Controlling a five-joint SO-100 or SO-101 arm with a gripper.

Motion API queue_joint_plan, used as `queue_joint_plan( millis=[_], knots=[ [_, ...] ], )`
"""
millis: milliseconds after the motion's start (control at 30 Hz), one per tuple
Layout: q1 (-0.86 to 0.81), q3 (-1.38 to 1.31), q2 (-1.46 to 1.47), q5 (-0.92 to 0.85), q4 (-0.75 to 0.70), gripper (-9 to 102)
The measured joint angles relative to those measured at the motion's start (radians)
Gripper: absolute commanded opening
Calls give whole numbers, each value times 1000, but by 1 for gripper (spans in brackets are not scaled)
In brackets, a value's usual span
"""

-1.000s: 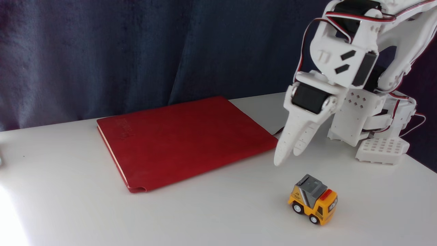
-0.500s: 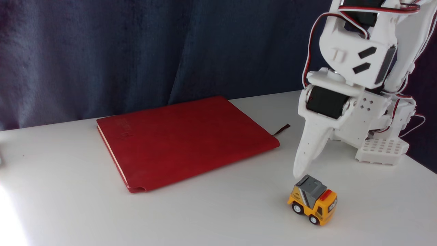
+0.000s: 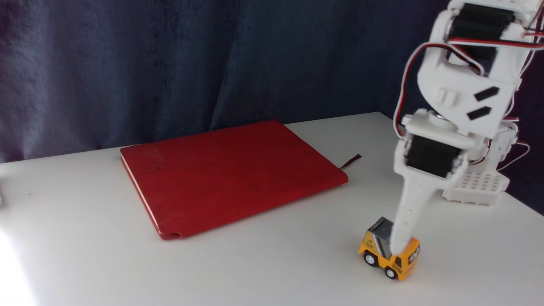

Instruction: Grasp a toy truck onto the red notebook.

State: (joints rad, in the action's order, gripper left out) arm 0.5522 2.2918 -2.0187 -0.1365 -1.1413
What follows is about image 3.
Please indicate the yellow toy truck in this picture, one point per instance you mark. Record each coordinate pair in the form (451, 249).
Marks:
(378, 248)

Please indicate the red notebook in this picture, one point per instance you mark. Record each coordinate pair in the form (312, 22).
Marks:
(229, 174)

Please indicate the dark red bookmark ribbon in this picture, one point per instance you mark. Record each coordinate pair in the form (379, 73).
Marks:
(351, 161)

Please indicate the dark blue curtain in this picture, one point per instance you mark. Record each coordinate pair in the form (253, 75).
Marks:
(127, 63)

